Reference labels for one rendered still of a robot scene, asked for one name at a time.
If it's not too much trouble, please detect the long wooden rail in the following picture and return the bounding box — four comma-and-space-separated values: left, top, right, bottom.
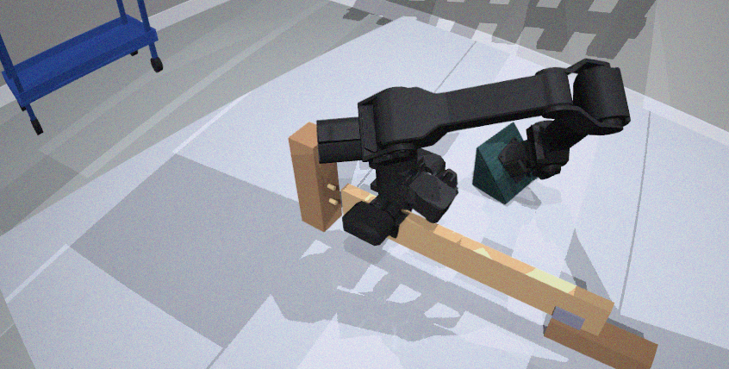
341, 184, 615, 336

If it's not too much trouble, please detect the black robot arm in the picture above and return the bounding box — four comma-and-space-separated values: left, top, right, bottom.
316, 59, 631, 223

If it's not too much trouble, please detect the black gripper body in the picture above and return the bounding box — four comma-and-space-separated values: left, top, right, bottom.
342, 148, 446, 246

